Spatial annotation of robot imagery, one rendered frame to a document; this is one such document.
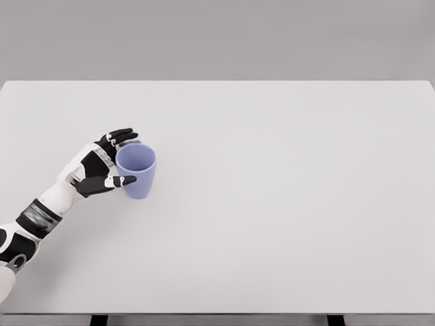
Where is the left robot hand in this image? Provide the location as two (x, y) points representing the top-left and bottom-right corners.
(56, 128), (142, 199)

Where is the light blue cup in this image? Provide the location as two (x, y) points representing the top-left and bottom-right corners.
(115, 143), (157, 200)

